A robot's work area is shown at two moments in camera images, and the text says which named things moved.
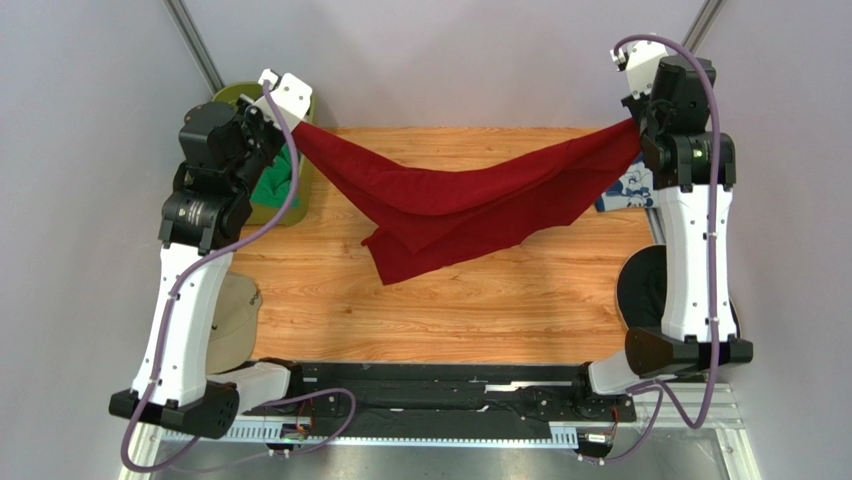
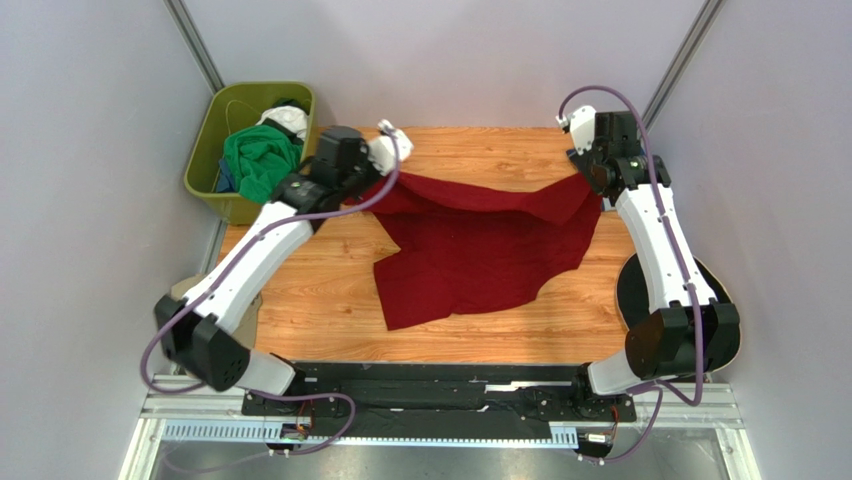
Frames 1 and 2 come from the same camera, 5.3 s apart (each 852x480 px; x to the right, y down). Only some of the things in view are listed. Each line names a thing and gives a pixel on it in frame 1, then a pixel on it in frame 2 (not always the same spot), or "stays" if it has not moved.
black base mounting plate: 430,400 stays
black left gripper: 250,114 to 375,175
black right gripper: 645,127 to 592,173
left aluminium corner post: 193,44 stays
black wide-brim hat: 641,288 stays
